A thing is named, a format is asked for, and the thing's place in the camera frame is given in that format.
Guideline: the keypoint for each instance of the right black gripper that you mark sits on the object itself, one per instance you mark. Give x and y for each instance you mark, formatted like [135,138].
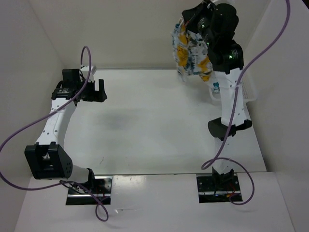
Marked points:
[190,15]

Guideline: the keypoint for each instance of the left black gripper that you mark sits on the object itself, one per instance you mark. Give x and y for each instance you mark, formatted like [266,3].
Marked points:
[99,96]

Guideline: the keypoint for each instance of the white teal yellow patterned shorts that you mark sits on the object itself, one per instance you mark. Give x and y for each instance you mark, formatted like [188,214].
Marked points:
[190,54]

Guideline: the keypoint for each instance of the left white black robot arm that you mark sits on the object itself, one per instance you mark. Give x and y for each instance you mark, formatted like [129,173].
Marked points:
[47,158]

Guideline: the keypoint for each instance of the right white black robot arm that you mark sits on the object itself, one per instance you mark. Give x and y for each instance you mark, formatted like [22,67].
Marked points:
[216,24]

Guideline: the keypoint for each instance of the white perforated plastic basket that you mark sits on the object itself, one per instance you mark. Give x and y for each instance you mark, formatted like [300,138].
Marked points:
[248,89]

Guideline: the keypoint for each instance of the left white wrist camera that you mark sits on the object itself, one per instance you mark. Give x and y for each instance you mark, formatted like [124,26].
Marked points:
[84,70]

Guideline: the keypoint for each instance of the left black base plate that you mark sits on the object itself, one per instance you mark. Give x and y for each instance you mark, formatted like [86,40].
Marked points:
[101,189]

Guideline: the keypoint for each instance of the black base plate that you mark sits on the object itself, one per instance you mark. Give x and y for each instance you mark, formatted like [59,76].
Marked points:
[208,192]
[101,189]

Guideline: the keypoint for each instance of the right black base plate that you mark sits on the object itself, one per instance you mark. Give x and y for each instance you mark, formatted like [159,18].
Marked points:
[208,192]

